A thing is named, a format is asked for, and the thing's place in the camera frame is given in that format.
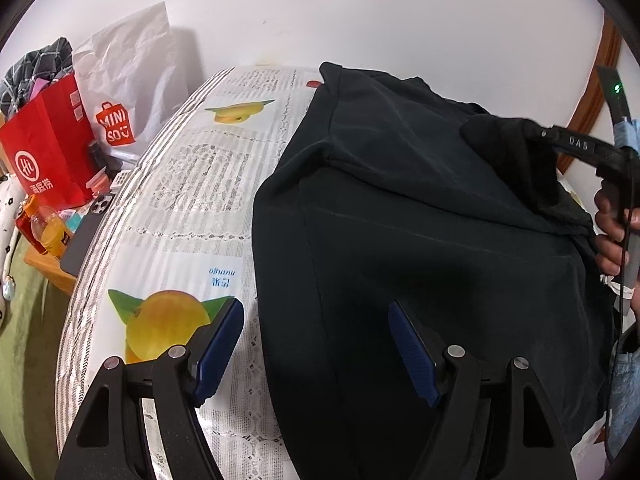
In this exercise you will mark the fruit print tablecloth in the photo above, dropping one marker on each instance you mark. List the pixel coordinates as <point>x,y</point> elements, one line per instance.
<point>178,237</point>

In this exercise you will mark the red paper bag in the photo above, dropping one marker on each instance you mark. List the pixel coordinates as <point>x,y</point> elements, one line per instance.
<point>47,143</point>

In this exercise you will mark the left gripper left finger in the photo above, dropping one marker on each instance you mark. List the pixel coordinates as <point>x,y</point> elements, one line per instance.
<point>108,437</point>

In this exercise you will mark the plaid dark cloth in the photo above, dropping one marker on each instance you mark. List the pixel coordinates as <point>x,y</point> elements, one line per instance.
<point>49,64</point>

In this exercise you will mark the orange juice bottle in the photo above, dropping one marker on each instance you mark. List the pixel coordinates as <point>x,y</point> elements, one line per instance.
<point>47,227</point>

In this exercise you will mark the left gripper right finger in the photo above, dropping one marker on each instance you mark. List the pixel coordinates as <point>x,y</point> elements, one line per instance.
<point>485,420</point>

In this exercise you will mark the white spotted plush toy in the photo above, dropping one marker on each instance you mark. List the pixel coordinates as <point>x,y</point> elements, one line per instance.
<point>11,196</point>

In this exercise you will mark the white Miniso paper bag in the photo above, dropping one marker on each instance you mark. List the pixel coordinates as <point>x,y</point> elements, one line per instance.
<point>131,81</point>

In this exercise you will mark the black smartphone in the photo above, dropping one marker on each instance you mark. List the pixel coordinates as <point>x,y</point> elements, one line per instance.
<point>81,241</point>

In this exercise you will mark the green bed sheet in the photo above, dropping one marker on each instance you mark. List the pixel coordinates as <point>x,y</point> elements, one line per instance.
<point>29,350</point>

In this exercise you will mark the person's right hand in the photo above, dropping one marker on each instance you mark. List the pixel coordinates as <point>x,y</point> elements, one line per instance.
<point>611,257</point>

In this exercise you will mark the black sweater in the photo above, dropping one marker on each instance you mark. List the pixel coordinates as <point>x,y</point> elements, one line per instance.
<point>378,198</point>

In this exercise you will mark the brown wooden door frame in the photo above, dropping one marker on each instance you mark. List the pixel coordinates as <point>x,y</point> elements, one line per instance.
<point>590,104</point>

